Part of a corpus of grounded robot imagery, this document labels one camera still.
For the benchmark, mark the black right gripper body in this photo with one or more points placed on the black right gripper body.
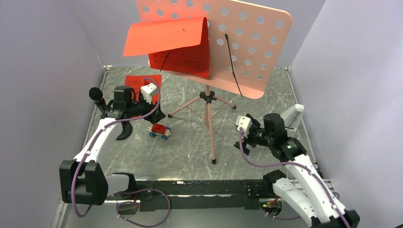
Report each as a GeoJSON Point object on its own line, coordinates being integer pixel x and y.
{"type": "Point", "coordinates": [256, 136]}

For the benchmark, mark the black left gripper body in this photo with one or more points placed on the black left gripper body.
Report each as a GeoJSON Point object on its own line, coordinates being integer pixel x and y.
{"type": "Point", "coordinates": [141, 108]}

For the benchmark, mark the red sheet music page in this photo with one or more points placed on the red sheet music page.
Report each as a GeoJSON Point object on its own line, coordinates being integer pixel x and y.
{"type": "Point", "coordinates": [136, 82]}

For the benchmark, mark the red sheet music folder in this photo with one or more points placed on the red sheet music folder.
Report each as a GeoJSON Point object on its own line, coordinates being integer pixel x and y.
{"type": "Point", "coordinates": [180, 45]}

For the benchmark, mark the pink tripod music stand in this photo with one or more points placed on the pink tripod music stand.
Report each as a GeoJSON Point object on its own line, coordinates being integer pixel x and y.
{"type": "Point", "coordinates": [245, 40]}

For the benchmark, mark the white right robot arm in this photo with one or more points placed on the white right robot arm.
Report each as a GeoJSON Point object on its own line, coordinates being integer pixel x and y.
{"type": "Point", "coordinates": [317, 205]}

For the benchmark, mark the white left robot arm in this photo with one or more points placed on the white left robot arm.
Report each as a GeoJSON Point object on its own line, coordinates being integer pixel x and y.
{"type": "Point", "coordinates": [82, 179]}

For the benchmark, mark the red blue toy car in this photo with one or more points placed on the red blue toy car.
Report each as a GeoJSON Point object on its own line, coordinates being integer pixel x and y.
{"type": "Point", "coordinates": [159, 130]}

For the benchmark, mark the black microphone on stand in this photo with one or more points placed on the black microphone on stand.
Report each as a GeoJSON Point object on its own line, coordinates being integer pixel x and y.
{"type": "Point", "coordinates": [118, 107]}

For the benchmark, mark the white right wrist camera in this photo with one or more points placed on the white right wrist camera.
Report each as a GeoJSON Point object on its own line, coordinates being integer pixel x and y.
{"type": "Point", "coordinates": [243, 123]}

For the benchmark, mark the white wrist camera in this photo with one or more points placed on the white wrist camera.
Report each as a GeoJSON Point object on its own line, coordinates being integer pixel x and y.
{"type": "Point", "coordinates": [148, 92]}
{"type": "Point", "coordinates": [243, 123]}

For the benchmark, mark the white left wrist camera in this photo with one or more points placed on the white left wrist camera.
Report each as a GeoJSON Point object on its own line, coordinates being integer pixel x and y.
{"type": "Point", "coordinates": [148, 92]}

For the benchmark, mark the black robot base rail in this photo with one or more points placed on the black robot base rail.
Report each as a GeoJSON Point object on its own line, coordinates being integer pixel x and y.
{"type": "Point", "coordinates": [202, 194]}

